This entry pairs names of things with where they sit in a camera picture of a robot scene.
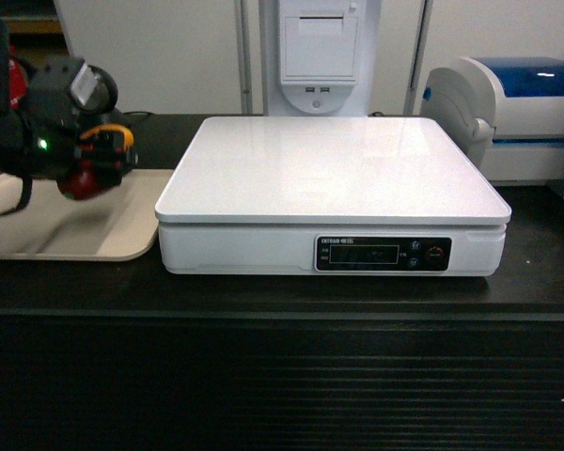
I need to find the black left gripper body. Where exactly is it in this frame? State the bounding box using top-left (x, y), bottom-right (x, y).
top-left (21, 56), bottom-right (137, 188)

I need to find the dark red mango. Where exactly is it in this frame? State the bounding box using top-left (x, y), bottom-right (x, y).
top-left (57, 162), bottom-right (113, 201)

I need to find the white checkout scale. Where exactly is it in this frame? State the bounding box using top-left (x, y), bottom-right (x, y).
top-left (155, 117), bottom-right (511, 276)

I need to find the black slatted checkout counter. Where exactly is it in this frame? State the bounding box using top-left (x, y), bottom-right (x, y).
top-left (0, 113), bottom-right (564, 451)

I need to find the beige plastic tray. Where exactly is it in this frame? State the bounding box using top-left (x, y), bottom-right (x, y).
top-left (0, 169), bottom-right (172, 261)

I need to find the white POS terminal stand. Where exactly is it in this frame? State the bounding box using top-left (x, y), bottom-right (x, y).
top-left (258, 0), bottom-right (382, 117)

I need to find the white blue label printer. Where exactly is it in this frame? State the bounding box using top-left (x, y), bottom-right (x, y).
top-left (420, 56), bottom-right (564, 198)

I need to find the orange cable on gripper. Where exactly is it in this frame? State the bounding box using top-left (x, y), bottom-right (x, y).
top-left (79, 123), bottom-right (135, 150)

